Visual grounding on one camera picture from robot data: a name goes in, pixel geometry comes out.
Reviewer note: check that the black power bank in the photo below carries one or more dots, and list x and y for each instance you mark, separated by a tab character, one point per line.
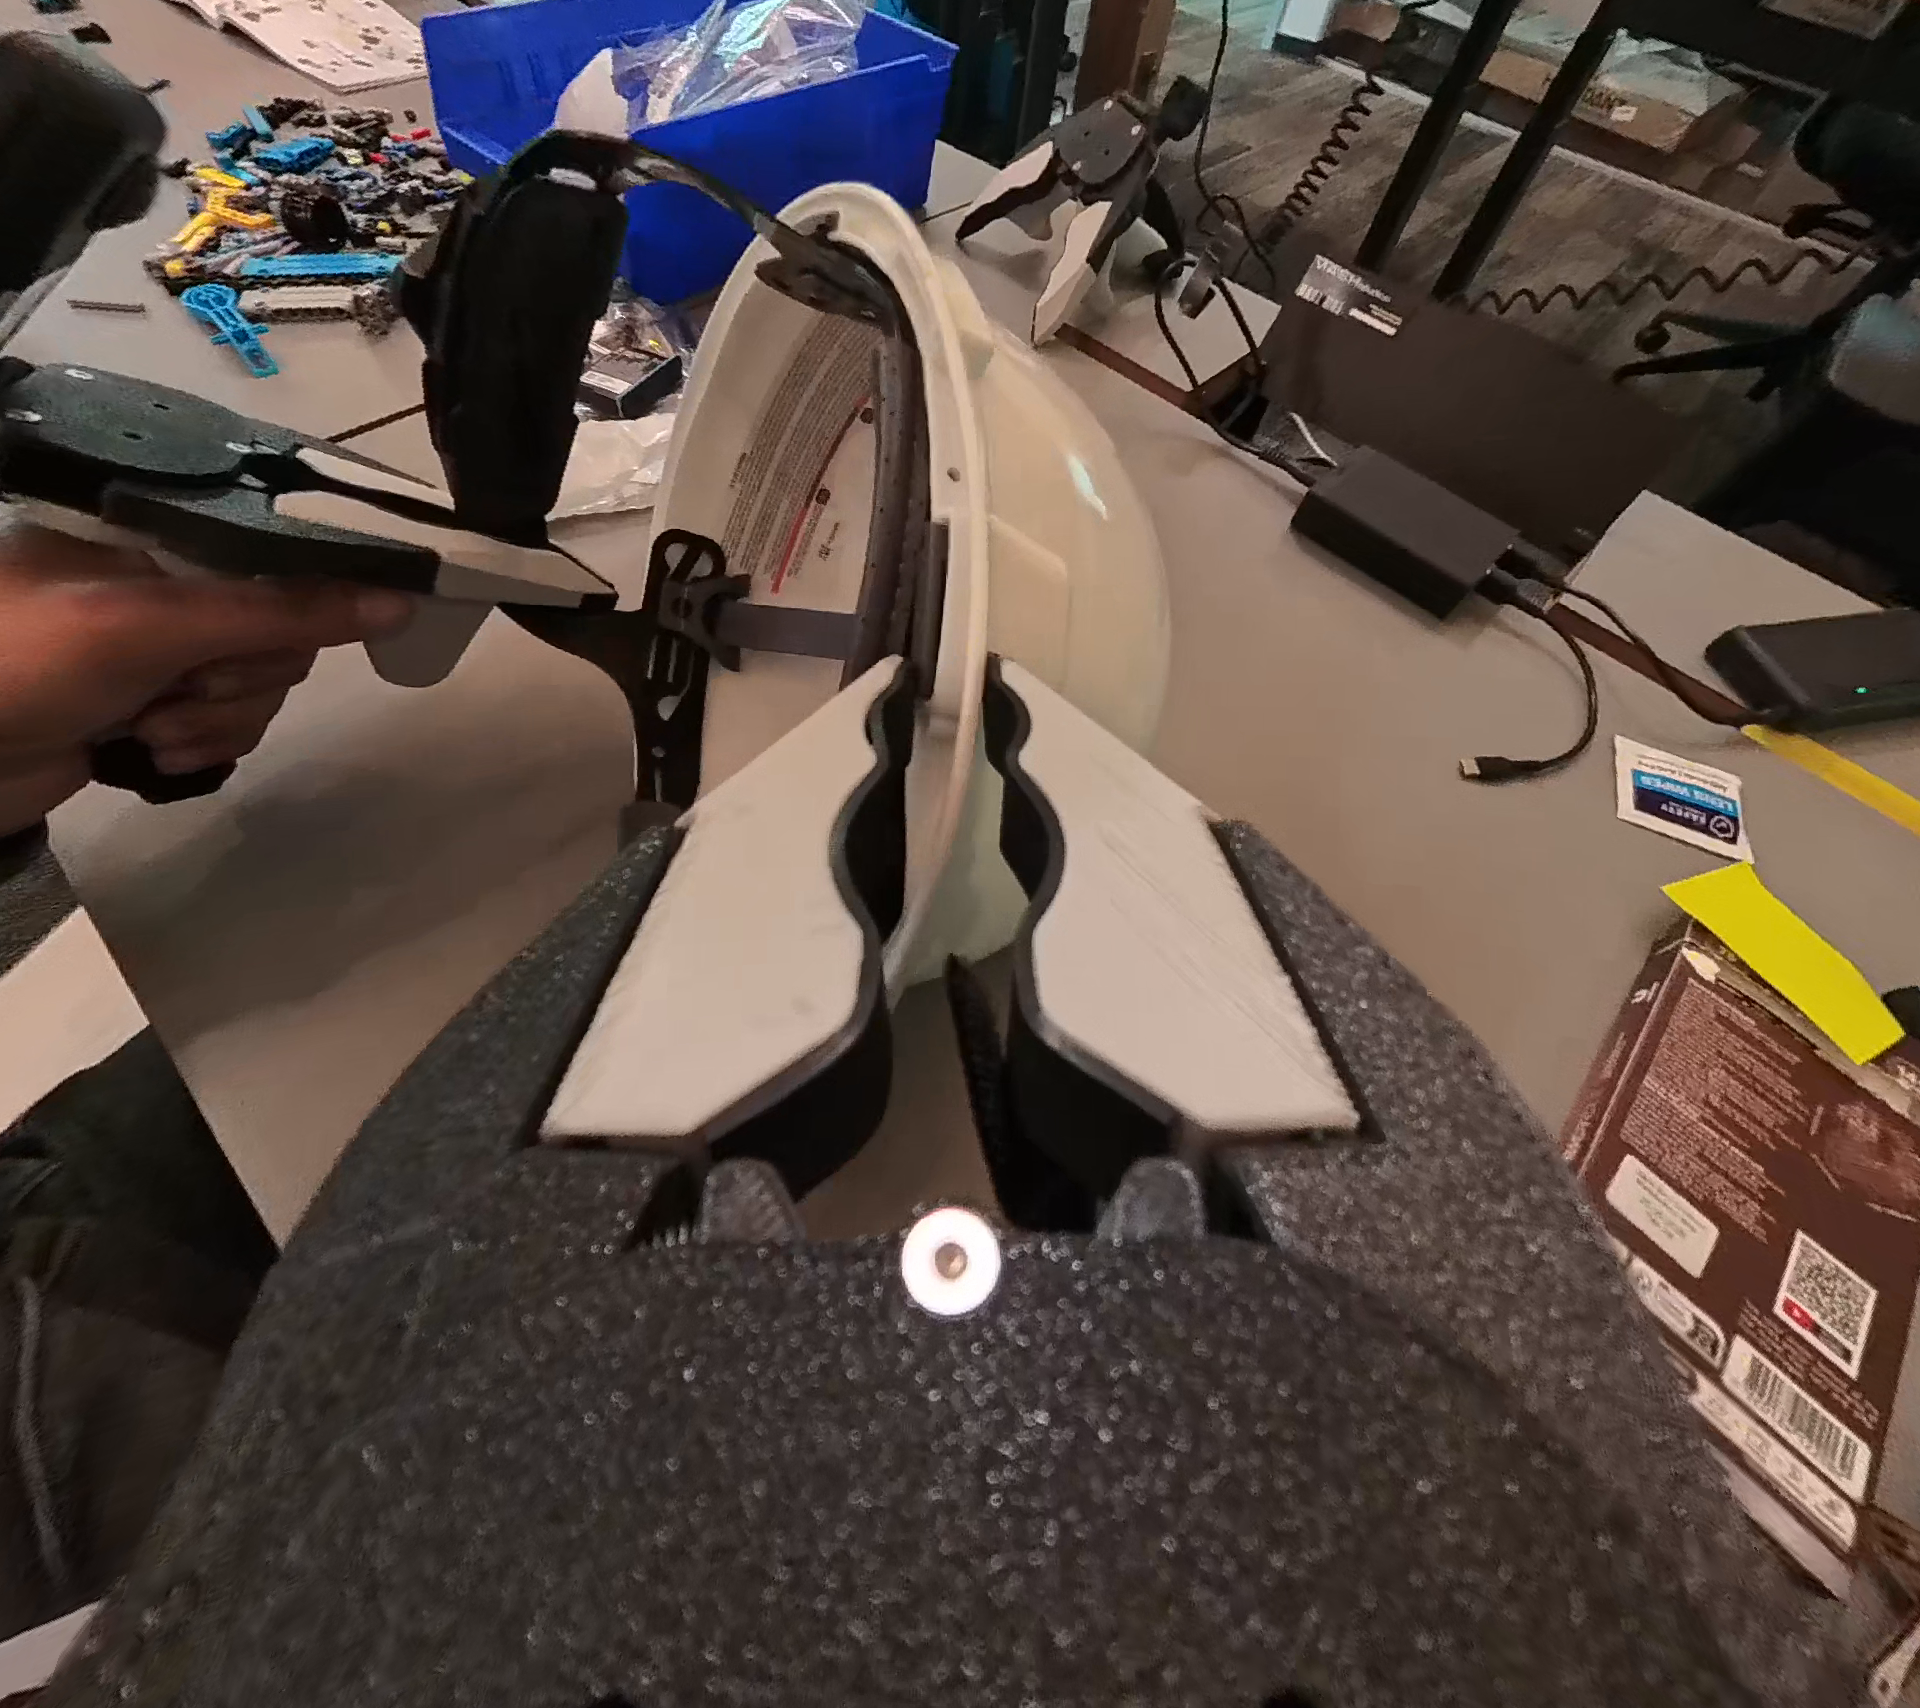
1816	676

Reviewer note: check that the yellow tape strip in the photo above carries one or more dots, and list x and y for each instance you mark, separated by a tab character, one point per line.
1837	777

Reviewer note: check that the black power adapter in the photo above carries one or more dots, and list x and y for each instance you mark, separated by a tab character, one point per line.
1410	532

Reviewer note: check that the black packet blue edge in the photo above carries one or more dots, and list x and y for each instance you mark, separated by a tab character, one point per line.
628	386

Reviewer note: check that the bundle of clear plastic bags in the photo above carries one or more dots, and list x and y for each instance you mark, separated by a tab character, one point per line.
718	51

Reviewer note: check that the person's left forearm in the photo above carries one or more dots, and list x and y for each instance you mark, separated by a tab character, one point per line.
30	899

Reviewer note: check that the white instruction leaflet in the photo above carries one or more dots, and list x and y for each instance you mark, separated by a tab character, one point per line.
301	29

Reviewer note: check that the yellow paper note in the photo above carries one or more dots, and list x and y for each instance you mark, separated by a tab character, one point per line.
1786	959

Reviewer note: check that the pile of toy building parts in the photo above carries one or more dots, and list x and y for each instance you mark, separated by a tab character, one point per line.
301	224

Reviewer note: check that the blue plastic bin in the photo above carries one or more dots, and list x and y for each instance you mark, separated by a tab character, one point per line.
838	148

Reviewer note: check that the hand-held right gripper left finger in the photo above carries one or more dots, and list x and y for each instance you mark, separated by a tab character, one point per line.
718	989

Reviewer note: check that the spare black grey gripper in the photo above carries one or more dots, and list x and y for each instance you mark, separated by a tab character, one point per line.
1094	194

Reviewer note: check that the black mesh office chair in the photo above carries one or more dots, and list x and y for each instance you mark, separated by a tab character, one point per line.
1846	390

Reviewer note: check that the white hard hat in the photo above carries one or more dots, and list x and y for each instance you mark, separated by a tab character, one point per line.
1050	509

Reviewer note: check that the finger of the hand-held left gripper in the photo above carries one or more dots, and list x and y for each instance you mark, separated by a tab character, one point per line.
518	577
354	475

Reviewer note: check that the brown printed box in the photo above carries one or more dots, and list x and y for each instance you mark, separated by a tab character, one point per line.
1724	1168

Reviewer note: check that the clear plastic bag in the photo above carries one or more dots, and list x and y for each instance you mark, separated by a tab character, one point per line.
628	464

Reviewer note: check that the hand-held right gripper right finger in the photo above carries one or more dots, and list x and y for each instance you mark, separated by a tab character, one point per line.
1185	974

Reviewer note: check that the person's left hand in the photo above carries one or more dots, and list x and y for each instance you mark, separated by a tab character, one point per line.
136	667

